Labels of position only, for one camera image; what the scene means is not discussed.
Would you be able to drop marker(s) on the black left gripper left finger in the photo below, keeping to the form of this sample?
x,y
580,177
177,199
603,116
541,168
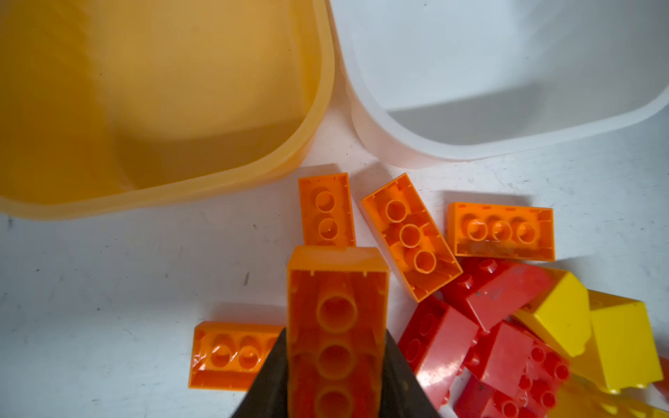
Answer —
x,y
267,397

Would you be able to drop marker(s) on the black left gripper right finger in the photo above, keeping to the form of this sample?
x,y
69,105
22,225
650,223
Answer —
x,y
402,394

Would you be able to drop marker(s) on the orange lego brick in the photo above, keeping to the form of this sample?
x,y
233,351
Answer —
x,y
498,231
337,304
326,211

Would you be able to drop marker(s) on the orange lego brick near arm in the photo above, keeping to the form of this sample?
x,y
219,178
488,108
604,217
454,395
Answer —
x,y
229,356

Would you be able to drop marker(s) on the red lego brick pile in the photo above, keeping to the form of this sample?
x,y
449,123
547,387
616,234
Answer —
x,y
490,290

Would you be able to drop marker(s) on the orange lego brick upturned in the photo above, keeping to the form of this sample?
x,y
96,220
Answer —
x,y
409,238

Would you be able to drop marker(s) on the yellow lego brick pile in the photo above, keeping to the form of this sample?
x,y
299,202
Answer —
x,y
560,316

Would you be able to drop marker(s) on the yellow lego brick large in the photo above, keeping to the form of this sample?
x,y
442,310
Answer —
x,y
621,352

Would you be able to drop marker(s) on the white plastic container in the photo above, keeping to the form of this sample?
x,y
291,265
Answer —
x,y
436,81

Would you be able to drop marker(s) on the yellow plastic container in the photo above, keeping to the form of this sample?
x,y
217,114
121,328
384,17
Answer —
x,y
114,105

